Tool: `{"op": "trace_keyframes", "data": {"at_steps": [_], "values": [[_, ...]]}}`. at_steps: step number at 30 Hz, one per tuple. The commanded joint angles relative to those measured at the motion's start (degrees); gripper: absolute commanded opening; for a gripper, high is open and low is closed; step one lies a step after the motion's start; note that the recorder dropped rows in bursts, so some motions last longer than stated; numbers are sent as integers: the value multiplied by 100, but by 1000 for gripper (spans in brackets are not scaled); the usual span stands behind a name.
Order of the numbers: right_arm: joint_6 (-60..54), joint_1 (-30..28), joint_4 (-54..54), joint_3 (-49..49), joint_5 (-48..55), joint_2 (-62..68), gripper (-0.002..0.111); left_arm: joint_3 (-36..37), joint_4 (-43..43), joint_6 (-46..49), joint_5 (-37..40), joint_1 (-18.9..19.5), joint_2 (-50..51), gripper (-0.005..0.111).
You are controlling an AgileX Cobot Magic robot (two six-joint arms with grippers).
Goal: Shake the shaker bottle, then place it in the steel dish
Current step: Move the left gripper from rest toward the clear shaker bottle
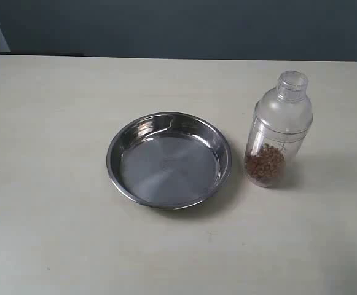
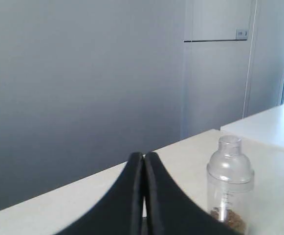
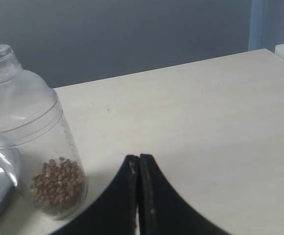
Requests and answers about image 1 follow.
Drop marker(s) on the clear plastic shaker bottle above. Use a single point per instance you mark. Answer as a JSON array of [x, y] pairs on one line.
[[281, 121]]

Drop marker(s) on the round stainless steel pan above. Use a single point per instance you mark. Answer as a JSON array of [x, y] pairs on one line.
[[169, 160]]

